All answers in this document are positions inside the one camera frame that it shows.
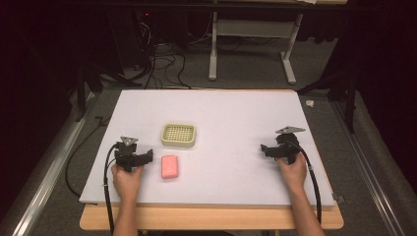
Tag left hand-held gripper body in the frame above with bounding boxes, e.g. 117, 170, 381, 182
114, 136, 149, 173

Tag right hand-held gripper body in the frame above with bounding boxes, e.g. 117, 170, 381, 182
265, 125, 307, 165

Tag pink soap bar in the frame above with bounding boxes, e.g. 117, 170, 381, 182
160, 154, 180, 180

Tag pale green soap dish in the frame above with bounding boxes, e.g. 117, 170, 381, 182
159, 122, 198, 148

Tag person's left hand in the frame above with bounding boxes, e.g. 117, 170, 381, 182
110, 163, 146, 202

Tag person's right hand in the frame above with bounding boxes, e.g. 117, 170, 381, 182
276, 151, 309, 194

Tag white foam board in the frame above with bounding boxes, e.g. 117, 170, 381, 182
79, 88, 336, 209

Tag black metal stand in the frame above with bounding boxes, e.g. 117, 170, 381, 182
74, 62, 143, 123
296, 67, 358, 135

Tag wooden table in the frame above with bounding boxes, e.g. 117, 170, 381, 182
79, 88, 345, 231

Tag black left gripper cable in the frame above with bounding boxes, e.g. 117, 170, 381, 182
102, 143, 118, 235

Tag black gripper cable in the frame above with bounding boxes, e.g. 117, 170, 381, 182
285, 140, 323, 225
102, 143, 118, 235

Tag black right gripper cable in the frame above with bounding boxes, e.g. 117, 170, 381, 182
285, 140, 323, 225

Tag black floor cable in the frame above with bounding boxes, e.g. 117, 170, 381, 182
64, 115, 111, 199

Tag aluminium floor rail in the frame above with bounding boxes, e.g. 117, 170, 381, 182
329, 97, 407, 236
0, 91, 99, 236

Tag black floor cables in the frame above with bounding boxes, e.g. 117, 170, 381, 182
132, 19, 217, 90

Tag white metal desk frame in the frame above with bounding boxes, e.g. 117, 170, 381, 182
208, 11, 304, 86

